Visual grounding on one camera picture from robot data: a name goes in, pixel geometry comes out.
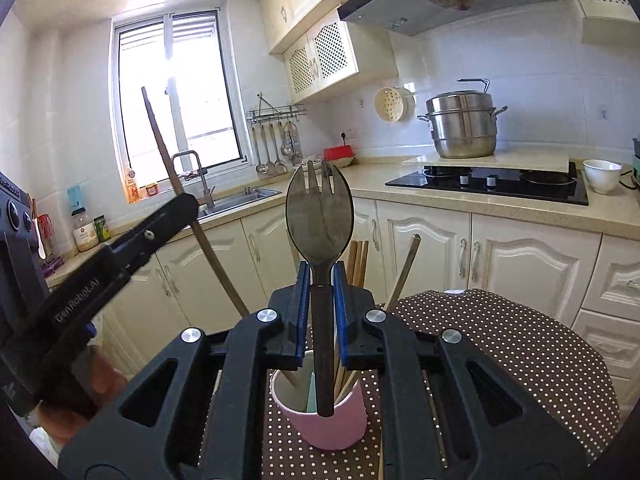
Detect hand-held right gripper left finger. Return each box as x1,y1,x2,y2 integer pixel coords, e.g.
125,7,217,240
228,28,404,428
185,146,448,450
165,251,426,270
57,260,313,480

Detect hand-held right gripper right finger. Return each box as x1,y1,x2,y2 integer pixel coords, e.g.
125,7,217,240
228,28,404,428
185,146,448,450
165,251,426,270
332,261,588,480

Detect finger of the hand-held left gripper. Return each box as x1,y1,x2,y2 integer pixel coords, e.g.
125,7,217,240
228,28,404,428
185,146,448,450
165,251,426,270
106,192,200,282

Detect long brown chopstick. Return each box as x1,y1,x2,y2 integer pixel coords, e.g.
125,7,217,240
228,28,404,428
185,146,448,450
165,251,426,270
141,86,251,318

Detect metal spork dark handle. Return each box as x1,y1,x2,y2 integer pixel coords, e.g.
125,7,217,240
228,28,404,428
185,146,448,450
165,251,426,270
285,160,355,418

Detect pink cup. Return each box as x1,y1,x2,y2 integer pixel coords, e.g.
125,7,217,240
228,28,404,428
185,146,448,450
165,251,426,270
270,350,368,451

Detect person's left hand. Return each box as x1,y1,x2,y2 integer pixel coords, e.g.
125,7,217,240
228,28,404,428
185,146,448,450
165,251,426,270
35,344,129,443

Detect metal faucet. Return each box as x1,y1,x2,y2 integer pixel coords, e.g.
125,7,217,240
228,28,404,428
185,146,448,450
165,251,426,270
171,150,217,211

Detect orange bottle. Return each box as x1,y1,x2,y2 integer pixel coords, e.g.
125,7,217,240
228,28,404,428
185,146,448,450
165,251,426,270
123,162,141,204

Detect jar with white label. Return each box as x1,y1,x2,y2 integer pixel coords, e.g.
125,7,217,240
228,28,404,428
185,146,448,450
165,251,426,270
72,207,100,252

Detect red utensil holder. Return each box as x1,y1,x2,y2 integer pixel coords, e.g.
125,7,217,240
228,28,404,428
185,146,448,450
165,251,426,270
32,212,56,261

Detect white plastic spoon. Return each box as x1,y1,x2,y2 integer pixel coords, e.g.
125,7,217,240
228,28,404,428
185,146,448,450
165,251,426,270
31,199,47,261

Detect hanging metal ladle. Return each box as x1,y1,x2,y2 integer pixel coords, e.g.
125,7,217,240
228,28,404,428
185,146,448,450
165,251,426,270
252,125,266,176

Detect hanging metal serving spoon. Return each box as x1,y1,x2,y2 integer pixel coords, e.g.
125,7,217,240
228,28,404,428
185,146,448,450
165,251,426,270
264,124,277,177

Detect hanging metal turner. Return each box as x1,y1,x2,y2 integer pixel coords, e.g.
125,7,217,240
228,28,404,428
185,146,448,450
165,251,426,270
272,122,289,173

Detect kitchen window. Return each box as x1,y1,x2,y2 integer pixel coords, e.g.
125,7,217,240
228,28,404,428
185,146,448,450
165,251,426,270
111,10,251,188

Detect hanging slotted spatula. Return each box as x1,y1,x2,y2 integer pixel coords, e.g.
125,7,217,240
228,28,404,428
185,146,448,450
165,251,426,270
290,120,304,166

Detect red container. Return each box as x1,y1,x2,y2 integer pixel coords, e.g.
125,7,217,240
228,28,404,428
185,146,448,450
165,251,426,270
323,146,357,168

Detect brown polka-dot tablecloth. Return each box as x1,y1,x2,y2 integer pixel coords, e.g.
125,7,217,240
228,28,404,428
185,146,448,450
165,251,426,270
260,287,621,480

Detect cream lower cabinets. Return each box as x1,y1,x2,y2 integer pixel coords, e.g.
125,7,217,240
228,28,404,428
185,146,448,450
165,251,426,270
100,195,640,411

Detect black gas hob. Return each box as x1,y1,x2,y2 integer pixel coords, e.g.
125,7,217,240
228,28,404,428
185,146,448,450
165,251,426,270
385,165,590,206

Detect stainless steamer pot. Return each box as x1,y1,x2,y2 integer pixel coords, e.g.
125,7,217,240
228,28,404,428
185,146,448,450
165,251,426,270
417,78,508,159

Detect beige kitchen countertop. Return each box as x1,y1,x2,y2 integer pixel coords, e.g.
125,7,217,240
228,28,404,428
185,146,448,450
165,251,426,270
45,152,640,286

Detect beige stove cover board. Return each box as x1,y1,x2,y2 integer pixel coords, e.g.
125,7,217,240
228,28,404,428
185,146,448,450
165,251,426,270
402,149,576,173

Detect white bowl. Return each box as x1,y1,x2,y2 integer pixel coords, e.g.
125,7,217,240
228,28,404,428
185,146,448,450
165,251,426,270
583,159,623,195

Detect wall utensil rack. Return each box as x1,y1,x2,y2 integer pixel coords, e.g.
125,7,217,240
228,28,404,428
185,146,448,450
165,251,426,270
246,92,307,125

